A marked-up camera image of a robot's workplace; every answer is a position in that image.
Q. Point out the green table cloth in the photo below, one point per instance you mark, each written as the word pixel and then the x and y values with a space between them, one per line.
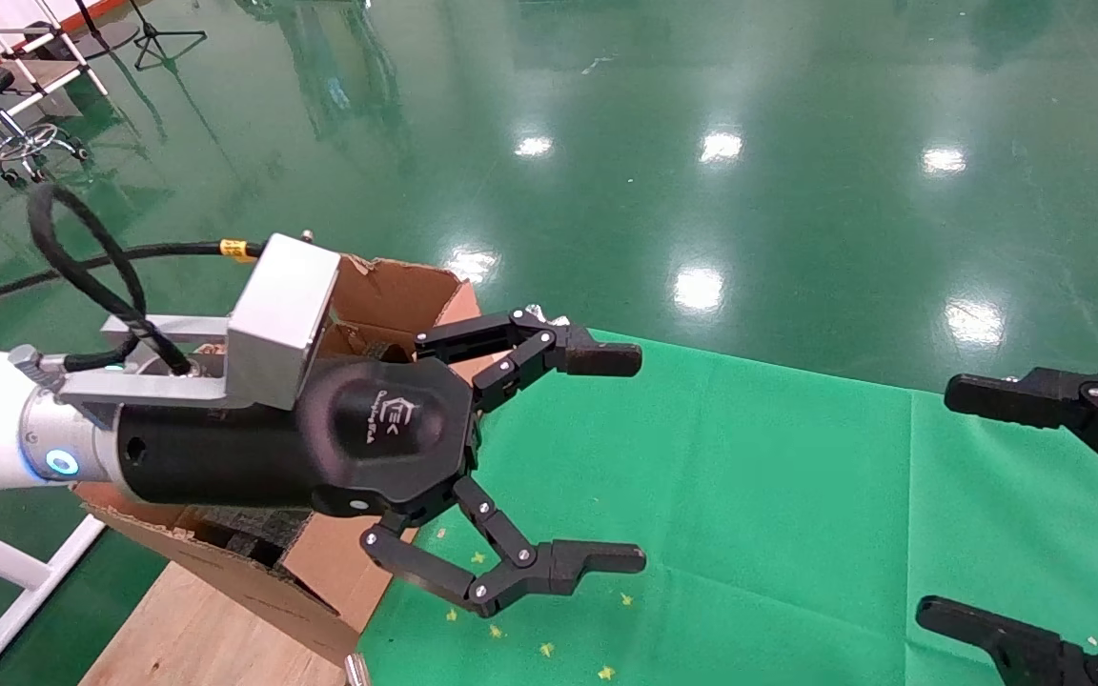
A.
pixel 797 524

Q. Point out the black round base stand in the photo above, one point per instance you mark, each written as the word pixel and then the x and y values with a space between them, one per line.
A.
pixel 101 40

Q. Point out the white frame table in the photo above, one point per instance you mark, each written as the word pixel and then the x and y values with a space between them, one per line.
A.
pixel 49 74

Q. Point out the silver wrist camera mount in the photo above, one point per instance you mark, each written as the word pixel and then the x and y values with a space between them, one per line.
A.
pixel 282 314

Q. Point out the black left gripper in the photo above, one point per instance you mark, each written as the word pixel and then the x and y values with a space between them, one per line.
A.
pixel 387 438

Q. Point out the silver metal clamp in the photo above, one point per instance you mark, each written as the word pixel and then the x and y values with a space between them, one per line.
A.
pixel 544 314
pixel 355 670

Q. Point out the large open cardboard carton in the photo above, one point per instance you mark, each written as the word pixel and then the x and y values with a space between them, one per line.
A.
pixel 396 295

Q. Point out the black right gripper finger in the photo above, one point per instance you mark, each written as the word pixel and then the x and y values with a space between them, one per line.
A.
pixel 1035 393
pixel 1016 653

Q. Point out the black tripod stand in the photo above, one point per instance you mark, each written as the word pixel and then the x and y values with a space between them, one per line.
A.
pixel 151 29

